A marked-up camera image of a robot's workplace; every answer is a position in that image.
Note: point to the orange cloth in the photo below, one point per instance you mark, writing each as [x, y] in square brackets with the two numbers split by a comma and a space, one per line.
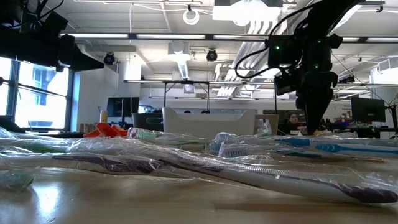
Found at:
[105, 130]

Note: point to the translucent clear plastic bin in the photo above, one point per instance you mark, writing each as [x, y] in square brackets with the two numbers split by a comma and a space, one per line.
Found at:
[273, 124]

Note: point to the purple wrapped toothbrush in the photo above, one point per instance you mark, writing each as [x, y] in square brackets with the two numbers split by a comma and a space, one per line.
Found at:
[124, 163]
[280, 183]

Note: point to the yellow bottle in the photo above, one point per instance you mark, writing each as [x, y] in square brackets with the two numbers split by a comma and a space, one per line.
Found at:
[104, 116]

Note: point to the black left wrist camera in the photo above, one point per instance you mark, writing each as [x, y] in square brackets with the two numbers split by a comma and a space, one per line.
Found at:
[46, 25]

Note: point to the black overhead light beam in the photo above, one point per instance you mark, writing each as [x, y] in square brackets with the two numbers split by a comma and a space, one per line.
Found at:
[132, 36]

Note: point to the black computer monitor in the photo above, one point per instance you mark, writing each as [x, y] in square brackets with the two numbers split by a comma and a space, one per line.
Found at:
[368, 110]
[118, 107]

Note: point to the black ceiling-mounted camera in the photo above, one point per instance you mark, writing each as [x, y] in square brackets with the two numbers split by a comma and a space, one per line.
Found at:
[109, 59]
[211, 56]

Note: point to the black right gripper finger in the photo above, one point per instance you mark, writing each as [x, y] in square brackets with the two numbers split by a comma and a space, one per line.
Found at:
[315, 112]

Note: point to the white plastic bin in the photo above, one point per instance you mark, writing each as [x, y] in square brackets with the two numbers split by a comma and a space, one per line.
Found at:
[208, 124]

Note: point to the black workstation frame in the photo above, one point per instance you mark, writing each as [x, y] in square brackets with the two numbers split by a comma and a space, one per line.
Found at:
[186, 82]
[276, 105]

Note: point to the person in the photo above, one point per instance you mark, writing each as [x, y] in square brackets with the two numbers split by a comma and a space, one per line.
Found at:
[293, 119]

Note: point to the slate grey plastic bin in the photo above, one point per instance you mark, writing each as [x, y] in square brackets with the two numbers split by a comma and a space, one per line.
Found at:
[146, 122]

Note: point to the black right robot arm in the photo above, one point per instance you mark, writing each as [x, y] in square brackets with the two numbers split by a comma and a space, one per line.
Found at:
[329, 15]

